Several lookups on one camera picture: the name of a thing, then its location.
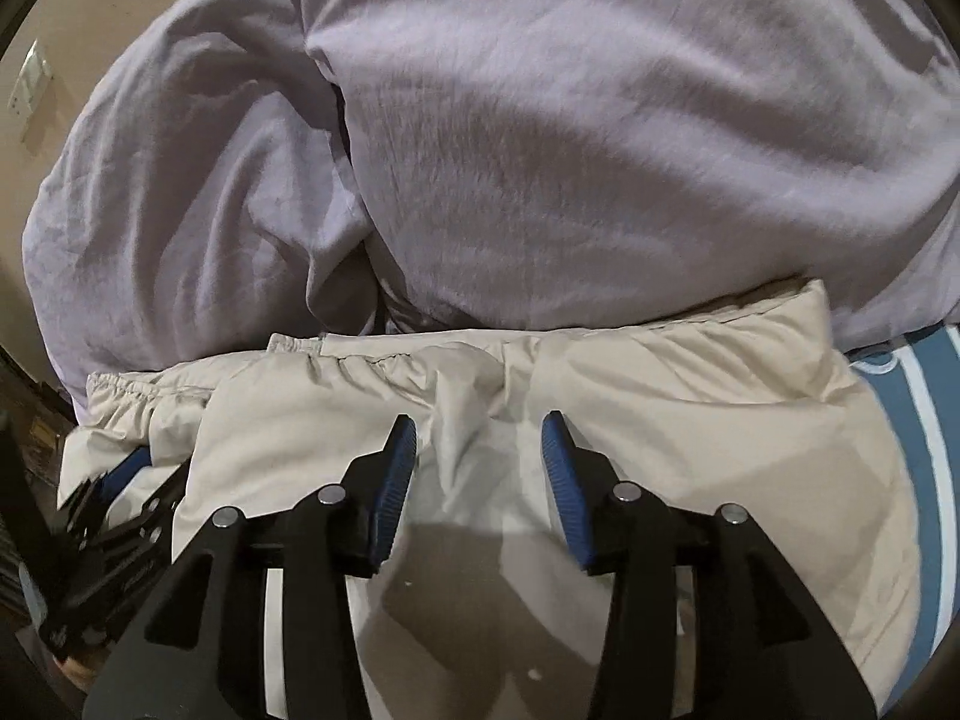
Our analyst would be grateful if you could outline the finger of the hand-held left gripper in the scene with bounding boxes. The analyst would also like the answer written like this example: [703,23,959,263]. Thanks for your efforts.
[112,459,193,542]
[58,447,155,530]

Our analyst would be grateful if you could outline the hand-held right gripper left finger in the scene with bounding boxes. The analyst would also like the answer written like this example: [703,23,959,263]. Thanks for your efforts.
[81,415,418,720]

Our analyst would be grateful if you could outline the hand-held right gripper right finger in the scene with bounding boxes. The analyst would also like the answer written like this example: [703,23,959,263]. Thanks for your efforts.
[540,409,880,720]

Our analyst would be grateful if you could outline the beige puffer jacket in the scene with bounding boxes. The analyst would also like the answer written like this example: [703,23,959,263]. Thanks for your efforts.
[58,277,923,720]

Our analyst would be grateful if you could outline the large purple pillow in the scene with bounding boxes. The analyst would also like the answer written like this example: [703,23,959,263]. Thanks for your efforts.
[21,0,392,407]

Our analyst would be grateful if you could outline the blue white striped bed sheet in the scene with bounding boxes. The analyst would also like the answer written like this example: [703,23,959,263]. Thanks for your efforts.
[846,319,960,720]

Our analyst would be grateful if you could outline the small purple pillow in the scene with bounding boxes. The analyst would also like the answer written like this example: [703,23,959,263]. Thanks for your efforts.
[289,0,960,352]

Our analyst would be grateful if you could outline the white wall socket panel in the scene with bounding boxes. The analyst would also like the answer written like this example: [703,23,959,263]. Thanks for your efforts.
[7,41,56,121]

